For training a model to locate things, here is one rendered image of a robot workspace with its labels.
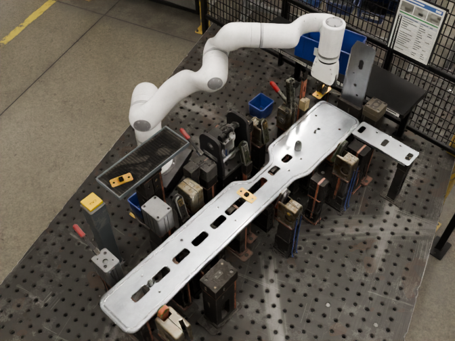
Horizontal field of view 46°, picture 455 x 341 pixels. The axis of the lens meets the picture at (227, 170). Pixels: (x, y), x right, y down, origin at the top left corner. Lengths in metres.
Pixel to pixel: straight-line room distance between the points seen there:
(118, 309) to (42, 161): 2.01
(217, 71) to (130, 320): 0.95
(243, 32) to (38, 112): 2.44
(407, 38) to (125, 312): 1.69
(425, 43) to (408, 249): 0.92
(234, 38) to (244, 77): 1.14
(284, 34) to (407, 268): 1.14
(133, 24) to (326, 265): 3.05
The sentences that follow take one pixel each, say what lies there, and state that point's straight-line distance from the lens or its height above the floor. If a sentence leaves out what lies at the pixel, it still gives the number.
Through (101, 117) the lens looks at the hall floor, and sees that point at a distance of 3.97.
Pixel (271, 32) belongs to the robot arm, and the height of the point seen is 1.57.
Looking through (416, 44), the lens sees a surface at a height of 1.23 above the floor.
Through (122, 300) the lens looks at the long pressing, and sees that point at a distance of 1.97.
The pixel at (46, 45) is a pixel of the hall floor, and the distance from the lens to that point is 4.72.
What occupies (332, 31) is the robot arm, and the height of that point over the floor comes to 1.58.
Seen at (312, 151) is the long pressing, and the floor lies 1.00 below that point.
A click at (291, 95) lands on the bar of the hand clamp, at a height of 1.13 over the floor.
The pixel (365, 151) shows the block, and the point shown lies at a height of 0.98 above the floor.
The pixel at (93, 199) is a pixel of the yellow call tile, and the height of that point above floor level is 1.16.
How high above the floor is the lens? 2.75
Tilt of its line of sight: 51 degrees down
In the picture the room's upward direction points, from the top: 1 degrees counter-clockwise
